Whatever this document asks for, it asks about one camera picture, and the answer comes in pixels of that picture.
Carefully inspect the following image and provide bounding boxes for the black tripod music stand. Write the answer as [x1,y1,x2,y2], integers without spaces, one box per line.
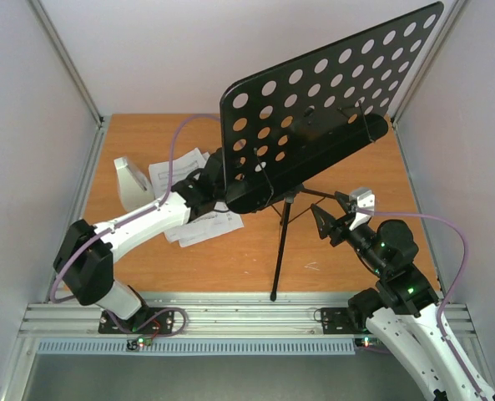
[219,0,445,302]

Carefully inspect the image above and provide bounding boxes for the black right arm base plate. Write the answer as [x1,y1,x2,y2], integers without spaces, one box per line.
[313,307,369,335]

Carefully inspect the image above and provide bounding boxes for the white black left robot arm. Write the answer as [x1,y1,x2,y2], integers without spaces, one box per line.
[49,149,225,332]

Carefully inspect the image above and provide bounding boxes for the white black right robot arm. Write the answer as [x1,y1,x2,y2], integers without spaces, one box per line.
[311,188,495,400]

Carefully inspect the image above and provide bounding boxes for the left aluminium corner post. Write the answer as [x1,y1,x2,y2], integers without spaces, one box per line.
[27,0,104,128]

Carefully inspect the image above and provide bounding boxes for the white grey metronome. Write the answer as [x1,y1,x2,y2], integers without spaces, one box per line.
[114,156,154,212]

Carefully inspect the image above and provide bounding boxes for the white sheet music page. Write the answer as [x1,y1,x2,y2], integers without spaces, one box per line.
[164,202,244,247]
[149,148,210,198]

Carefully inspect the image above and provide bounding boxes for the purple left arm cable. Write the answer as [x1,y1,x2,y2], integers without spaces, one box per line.
[49,113,223,304]

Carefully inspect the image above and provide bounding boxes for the aluminium front frame rails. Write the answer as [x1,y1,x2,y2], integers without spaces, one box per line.
[17,292,477,340]

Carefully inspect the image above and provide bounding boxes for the right aluminium corner post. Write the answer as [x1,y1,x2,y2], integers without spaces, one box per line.
[388,0,467,123]

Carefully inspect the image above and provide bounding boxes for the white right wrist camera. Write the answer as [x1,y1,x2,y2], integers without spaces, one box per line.
[349,187,376,231]

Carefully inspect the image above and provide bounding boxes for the grey slotted cable duct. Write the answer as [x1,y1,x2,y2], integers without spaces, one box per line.
[37,338,356,357]

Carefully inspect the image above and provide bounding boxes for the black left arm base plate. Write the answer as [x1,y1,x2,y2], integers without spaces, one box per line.
[98,307,183,335]

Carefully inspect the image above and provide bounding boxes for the aluminium corner post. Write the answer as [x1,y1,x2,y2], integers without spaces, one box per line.
[27,0,104,128]
[388,0,467,123]

